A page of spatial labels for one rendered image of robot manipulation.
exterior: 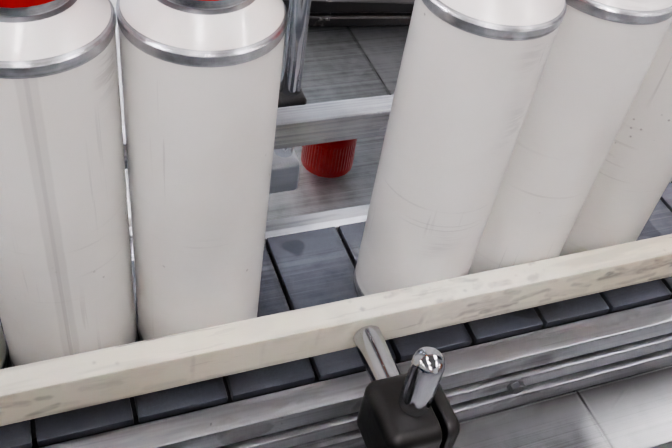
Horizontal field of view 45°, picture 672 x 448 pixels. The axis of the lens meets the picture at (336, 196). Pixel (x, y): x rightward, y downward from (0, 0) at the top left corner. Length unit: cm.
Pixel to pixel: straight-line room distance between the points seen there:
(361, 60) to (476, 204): 31
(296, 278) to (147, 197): 12
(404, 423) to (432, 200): 9
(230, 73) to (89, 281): 10
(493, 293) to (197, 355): 13
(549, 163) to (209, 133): 15
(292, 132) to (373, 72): 27
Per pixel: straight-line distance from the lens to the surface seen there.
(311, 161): 51
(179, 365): 32
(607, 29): 30
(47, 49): 23
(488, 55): 28
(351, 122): 35
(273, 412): 34
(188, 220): 28
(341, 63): 61
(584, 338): 40
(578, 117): 32
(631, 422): 45
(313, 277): 39
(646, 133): 37
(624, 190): 39
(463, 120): 29
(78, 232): 28
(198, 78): 24
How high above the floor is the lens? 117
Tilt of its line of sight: 43 degrees down
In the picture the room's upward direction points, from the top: 10 degrees clockwise
